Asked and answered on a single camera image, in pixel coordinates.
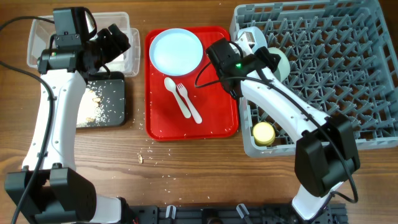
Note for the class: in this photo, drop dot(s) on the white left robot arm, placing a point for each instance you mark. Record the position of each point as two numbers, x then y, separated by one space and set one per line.
48 189

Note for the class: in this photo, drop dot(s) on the clear plastic waste bin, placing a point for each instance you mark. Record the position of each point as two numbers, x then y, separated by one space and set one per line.
127 63

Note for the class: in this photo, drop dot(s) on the grey dishwasher rack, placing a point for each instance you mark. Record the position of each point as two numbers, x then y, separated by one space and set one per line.
342 60

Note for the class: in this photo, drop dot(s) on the light blue plate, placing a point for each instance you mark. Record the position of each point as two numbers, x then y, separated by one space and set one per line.
176 52

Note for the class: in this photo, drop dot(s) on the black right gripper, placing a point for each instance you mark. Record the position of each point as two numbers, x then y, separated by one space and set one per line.
270 58

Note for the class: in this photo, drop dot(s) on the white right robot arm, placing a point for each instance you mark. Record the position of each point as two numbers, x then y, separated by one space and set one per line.
326 155

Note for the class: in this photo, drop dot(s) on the white plastic fork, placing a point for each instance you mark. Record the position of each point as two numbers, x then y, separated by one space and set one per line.
184 93

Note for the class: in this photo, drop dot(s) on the mint green bowl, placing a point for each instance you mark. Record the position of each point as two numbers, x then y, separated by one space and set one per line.
283 68

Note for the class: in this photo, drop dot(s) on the red plastic tray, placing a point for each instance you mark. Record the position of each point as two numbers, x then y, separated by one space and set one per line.
164 120

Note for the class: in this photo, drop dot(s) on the light blue small bowl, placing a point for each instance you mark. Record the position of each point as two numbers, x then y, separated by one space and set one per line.
258 39

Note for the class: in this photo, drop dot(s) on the rice and food scraps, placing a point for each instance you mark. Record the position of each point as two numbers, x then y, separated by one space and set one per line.
92 109

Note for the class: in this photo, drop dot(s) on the food scrap on table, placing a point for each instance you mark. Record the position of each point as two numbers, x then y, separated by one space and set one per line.
140 159

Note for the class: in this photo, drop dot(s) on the white plastic spoon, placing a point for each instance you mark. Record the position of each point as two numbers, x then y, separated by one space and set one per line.
171 86

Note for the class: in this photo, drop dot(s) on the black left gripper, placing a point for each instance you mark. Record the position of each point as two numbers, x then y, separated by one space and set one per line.
114 49

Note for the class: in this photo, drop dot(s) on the black waste tray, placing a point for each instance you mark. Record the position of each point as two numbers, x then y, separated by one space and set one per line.
114 97

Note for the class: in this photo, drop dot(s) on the yellow plastic cup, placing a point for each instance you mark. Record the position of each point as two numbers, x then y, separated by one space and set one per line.
263 134

